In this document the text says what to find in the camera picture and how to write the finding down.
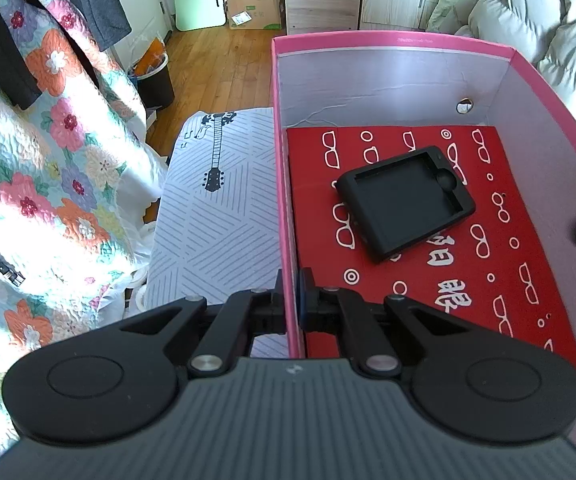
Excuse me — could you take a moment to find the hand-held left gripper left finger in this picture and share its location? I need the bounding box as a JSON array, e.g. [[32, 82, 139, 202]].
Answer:
[[119, 269, 289, 379]]

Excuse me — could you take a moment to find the black silicone case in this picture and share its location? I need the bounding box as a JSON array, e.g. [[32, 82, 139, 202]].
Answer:
[[334, 145, 477, 265]]

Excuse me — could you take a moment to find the grey puffer jacket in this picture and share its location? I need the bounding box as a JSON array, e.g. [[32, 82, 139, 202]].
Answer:
[[427, 0, 576, 137]]

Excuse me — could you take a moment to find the black trash bin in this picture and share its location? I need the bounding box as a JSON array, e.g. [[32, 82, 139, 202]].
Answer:
[[135, 52, 176, 111]]

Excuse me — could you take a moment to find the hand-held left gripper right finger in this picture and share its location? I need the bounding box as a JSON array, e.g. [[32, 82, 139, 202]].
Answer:
[[301, 268, 471, 379]]

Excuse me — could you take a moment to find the red glasses-print cloth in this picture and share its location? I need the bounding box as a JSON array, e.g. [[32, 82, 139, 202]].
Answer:
[[286, 126, 576, 387]]

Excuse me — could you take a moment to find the brown cardboard box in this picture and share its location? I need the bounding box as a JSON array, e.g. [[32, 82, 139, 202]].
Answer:
[[224, 0, 285, 31]]

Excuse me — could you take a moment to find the guitar print bed sheet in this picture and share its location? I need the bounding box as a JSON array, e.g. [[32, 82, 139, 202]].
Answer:
[[145, 108, 289, 360]]

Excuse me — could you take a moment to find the floral quilt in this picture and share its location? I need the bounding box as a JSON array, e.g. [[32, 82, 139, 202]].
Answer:
[[0, 0, 170, 467]]

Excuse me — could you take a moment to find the pink cardboard box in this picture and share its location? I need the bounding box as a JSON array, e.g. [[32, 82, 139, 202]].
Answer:
[[271, 31, 576, 465]]

